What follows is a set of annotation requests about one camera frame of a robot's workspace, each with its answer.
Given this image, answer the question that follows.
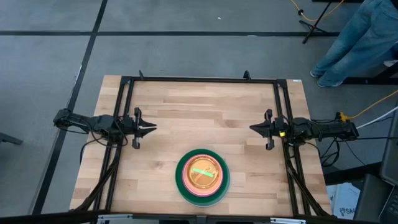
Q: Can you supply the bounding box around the black metal table frame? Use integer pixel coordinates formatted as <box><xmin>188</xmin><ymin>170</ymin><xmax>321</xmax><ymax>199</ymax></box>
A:
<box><xmin>70</xmin><ymin>70</ymin><xmax>338</xmax><ymax>218</ymax></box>

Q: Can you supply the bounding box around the large pale mint plastic plate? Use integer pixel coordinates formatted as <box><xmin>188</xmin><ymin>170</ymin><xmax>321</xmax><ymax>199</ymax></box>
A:
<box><xmin>174</xmin><ymin>148</ymin><xmax>231</xmax><ymax>208</ymax></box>

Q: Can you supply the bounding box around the yellow floor cable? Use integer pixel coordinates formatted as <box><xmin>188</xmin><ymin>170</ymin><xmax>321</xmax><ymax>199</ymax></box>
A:
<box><xmin>290</xmin><ymin>0</ymin><xmax>345</xmax><ymax>22</ymax></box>

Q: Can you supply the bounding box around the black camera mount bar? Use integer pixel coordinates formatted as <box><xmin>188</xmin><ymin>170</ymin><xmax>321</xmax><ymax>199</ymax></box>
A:
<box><xmin>0</xmin><ymin>211</ymin><xmax>398</xmax><ymax>224</ymax></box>

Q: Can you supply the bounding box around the yellow cable with plug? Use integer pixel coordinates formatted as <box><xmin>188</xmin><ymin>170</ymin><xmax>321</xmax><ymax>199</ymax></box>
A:
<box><xmin>337</xmin><ymin>90</ymin><xmax>398</xmax><ymax>123</ymax></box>

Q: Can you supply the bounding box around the person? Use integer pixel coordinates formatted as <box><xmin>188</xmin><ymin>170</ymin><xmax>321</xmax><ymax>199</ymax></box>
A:
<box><xmin>310</xmin><ymin>0</ymin><xmax>398</xmax><ymax>88</ymax></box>

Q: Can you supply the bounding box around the pink plastic plate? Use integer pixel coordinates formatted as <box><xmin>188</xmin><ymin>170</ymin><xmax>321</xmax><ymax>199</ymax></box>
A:
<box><xmin>181</xmin><ymin>154</ymin><xmax>224</xmax><ymax>197</ymax></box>

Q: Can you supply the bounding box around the white printed box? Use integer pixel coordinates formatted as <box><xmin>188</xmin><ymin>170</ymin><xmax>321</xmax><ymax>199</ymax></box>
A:
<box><xmin>326</xmin><ymin>182</ymin><xmax>361</xmax><ymax>220</ymax></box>

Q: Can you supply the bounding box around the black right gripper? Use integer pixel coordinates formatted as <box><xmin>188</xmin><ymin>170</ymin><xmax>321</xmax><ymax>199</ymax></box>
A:
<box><xmin>249</xmin><ymin>108</ymin><xmax>284</xmax><ymax>151</ymax></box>

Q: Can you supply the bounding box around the black chair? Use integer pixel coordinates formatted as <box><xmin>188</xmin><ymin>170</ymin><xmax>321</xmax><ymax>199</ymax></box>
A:
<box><xmin>354</xmin><ymin>174</ymin><xmax>398</xmax><ymax>224</ymax></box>

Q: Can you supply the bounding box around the grey furniture leg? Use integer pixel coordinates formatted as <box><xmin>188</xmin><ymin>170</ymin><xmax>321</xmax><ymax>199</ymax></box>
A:
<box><xmin>0</xmin><ymin>132</ymin><xmax>24</xmax><ymax>146</ymax></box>

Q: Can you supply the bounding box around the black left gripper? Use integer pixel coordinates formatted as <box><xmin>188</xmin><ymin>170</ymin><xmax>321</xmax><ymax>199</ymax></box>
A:
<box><xmin>123</xmin><ymin>107</ymin><xmax>157</xmax><ymax>149</ymax></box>

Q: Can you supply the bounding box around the white cable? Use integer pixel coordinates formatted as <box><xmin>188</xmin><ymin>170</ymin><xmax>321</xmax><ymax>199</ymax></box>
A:
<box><xmin>356</xmin><ymin>105</ymin><xmax>398</xmax><ymax>130</ymax></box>

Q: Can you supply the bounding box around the black tripod stand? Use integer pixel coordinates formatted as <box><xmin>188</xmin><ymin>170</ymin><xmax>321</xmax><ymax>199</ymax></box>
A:
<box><xmin>298</xmin><ymin>0</ymin><xmax>343</xmax><ymax>45</ymax></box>

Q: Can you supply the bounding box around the black base bar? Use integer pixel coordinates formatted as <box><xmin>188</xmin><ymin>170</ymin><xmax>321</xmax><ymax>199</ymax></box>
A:
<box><xmin>341</xmin><ymin>62</ymin><xmax>398</xmax><ymax>85</ymax></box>

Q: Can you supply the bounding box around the black power cable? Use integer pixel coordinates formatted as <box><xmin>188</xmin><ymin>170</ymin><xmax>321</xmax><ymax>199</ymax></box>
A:
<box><xmin>310</xmin><ymin>118</ymin><xmax>386</xmax><ymax>169</ymax></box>

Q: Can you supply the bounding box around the grey laptop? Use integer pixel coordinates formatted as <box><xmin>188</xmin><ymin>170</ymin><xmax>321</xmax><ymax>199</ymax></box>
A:
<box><xmin>379</xmin><ymin>108</ymin><xmax>398</xmax><ymax>187</ymax></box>

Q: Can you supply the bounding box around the orange plastic plate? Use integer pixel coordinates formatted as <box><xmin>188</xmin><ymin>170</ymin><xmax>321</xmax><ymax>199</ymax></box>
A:
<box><xmin>184</xmin><ymin>156</ymin><xmax>222</xmax><ymax>193</ymax></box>

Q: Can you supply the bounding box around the dark green plastic bowl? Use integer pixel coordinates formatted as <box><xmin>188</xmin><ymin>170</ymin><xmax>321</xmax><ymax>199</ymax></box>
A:
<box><xmin>175</xmin><ymin>148</ymin><xmax>231</xmax><ymax>207</ymax></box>

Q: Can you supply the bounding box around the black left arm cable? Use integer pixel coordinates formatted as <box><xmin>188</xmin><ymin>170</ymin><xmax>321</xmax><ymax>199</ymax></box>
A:
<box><xmin>80</xmin><ymin>116</ymin><xmax>129</xmax><ymax>164</ymax></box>

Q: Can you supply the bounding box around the black cable bundle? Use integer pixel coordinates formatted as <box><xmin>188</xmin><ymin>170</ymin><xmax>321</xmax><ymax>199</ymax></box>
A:
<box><xmin>285</xmin><ymin>146</ymin><xmax>330</xmax><ymax>217</ymax></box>
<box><xmin>74</xmin><ymin>146</ymin><xmax>121</xmax><ymax>212</ymax></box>

